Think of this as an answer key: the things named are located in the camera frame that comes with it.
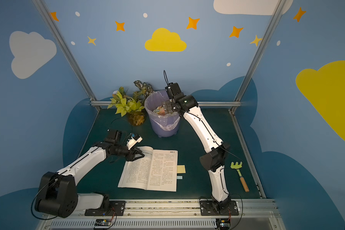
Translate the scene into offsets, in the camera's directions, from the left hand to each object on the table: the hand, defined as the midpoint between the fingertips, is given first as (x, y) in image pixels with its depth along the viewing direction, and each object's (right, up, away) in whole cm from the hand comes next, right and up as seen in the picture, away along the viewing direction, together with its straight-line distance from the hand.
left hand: (141, 152), depth 84 cm
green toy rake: (+59, -10, +5) cm, 61 cm away
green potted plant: (-8, +29, +8) cm, 31 cm away
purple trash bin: (+12, +16, +1) cm, 20 cm away
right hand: (+20, +29, -2) cm, 36 cm away
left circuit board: (-17, -33, -12) cm, 39 cm away
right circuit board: (+45, -34, -12) cm, 58 cm away
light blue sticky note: (+22, -16, +1) cm, 27 cm away
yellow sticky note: (+24, -12, +5) cm, 27 cm away
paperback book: (+9, -12, +3) cm, 16 cm away
